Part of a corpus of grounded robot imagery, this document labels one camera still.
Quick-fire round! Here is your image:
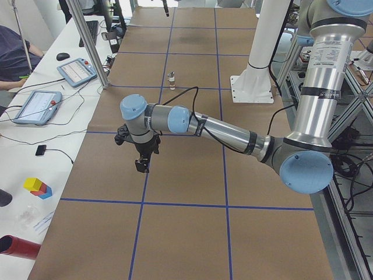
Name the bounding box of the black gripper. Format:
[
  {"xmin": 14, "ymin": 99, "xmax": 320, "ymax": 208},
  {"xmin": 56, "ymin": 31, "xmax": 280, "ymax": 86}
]
[{"xmin": 135, "ymin": 134, "xmax": 161, "ymax": 173}]

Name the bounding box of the white PPR pipe fitting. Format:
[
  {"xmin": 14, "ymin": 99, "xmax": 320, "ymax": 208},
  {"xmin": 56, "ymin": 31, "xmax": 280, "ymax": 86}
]
[{"xmin": 168, "ymin": 77, "xmax": 175, "ymax": 90}]

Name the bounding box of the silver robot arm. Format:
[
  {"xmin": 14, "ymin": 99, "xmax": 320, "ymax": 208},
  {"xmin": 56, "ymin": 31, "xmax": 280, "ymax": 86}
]
[{"xmin": 114, "ymin": 1, "xmax": 372, "ymax": 194}]

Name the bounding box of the black keyboard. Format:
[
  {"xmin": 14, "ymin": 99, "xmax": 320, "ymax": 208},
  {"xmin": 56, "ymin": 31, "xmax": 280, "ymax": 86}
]
[{"xmin": 86, "ymin": 20, "xmax": 99, "ymax": 45}]

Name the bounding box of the blue toy block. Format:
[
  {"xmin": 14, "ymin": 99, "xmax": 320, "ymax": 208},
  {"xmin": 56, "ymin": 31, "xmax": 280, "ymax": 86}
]
[{"xmin": 38, "ymin": 185, "xmax": 52, "ymax": 200}]

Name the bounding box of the small black puck device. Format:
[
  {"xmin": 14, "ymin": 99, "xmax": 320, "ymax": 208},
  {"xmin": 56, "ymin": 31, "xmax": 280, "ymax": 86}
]
[{"xmin": 35, "ymin": 145, "xmax": 47, "ymax": 156}]

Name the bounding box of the red toy block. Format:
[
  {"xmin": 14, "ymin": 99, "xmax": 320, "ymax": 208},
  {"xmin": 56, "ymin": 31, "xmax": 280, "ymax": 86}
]
[{"xmin": 30, "ymin": 183, "xmax": 46, "ymax": 196}]

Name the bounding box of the far teach pendant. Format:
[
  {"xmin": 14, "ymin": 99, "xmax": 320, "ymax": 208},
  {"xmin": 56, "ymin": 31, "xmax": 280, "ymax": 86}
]
[{"xmin": 57, "ymin": 58, "xmax": 97, "ymax": 88}]

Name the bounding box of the teach pendant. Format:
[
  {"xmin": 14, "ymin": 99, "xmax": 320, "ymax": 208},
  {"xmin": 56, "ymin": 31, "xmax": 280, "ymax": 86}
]
[
  {"xmin": 13, "ymin": 90, "xmax": 62, "ymax": 125},
  {"xmin": 57, "ymin": 58, "xmax": 97, "ymax": 88}
]

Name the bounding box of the yellow toy block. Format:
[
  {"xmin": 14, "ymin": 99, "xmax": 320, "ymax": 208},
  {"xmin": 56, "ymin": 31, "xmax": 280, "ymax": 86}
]
[{"xmin": 23, "ymin": 177, "xmax": 43, "ymax": 191}]

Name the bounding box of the black computer mouse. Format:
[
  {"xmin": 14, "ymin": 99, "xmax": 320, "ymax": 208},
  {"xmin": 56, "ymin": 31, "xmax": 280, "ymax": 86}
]
[{"xmin": 56, "ymin": 52, "xmax": 70, "ymax": 61}]

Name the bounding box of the near teach pendant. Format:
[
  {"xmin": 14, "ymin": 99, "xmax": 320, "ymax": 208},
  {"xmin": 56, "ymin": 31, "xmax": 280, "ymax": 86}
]
[{"xmin": 13, "ymin": 90, "xmax": 62, "ymax": 125}]

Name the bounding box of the red cylinder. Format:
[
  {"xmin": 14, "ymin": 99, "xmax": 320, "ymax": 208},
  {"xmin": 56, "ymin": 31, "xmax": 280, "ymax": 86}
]
[{"xmin": 1, "ymin": 235, "xmax": 41, "ymax": 260}]

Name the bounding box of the person in dark shirt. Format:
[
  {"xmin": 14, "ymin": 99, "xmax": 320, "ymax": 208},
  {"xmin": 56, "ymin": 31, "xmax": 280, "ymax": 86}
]
[{"xmin": 1, "ymin": 26, "xmax": 30, "ymax": 90}]

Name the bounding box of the black camera cable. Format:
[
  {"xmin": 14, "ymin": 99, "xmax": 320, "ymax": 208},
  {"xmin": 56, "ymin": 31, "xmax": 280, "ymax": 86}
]
[{"xmin": 159, "ymin": 86, "xmax": 200, "ymax": 106}]

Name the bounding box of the aluminium frame post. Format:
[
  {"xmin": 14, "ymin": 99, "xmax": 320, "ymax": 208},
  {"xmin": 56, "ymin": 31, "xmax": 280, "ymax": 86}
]
[{"xmin": 66, "ymin": 0, "xmax": 108, "ymax": 89}]

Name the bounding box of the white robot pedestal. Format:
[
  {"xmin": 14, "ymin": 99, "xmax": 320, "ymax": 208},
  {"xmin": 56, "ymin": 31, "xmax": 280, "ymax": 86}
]
[{"xmin": 230, "ymin": 0, "xmax": 291, "ymax": 104}]

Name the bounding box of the aluminium side frame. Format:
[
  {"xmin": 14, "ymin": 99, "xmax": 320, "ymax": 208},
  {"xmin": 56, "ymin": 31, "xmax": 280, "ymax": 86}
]
[{"xmin": 276, "ymin": 29, "xmax": 373, "ymax": 280}]

